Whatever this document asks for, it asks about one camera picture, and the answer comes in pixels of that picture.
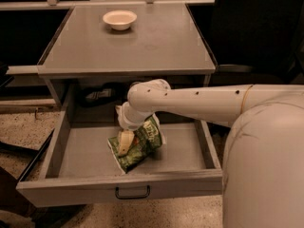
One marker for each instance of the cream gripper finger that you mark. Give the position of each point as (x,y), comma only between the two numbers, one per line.
(125,140)

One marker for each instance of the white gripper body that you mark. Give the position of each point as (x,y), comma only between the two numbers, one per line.
(127,123)

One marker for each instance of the green jalapeno chip bag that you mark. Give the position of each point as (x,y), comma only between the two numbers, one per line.
(147,139)

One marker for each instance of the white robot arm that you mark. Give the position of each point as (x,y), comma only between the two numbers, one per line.
(263,162)

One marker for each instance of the grey open drawer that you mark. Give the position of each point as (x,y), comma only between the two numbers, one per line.
(170,157)

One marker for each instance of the grey cabinet counter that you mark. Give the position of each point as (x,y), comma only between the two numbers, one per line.
(163,41)

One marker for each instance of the black pouch with label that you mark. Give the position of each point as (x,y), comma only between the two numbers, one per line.
(101,95)

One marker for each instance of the white paper bowl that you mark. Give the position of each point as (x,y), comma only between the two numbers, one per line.
(120,19)

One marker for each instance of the black office chair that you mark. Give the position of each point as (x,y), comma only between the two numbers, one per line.
(256,37)

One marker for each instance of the black drawer handle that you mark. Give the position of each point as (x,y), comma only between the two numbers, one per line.
(132,193)

